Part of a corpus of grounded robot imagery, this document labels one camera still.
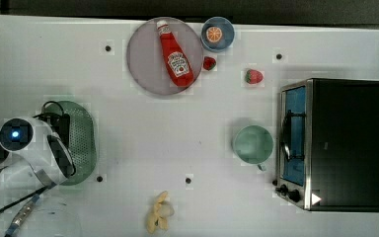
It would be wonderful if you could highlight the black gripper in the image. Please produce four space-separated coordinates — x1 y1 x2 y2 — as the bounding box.
35 113 70 147

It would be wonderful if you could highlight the green oval strainer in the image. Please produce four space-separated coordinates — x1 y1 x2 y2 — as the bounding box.
41 101 97 186

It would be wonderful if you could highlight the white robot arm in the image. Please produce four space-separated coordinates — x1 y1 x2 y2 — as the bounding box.
0 117 76 237

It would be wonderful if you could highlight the grey round plate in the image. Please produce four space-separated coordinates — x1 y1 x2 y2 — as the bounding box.
126 17 203 96

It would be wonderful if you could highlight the red ketchup bottle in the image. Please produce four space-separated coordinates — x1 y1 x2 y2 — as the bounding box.
156 20 194 88

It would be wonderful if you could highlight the peeled banana toy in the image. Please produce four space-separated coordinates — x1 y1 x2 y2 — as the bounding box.
146 191 175 234

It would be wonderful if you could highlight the orange slice toy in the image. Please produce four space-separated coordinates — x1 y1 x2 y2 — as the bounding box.
205 27 223 43

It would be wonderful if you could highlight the blue bowl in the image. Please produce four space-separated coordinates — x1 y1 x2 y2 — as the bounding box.
200 17 235 52

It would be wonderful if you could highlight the green mug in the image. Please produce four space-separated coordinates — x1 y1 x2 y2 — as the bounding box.
232 125 273 172

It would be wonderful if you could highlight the large red strawberry toy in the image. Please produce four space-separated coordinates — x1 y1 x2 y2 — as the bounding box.
245 69 264 84

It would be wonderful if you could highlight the black toaster oven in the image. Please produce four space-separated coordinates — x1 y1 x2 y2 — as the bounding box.
273 78 379 212

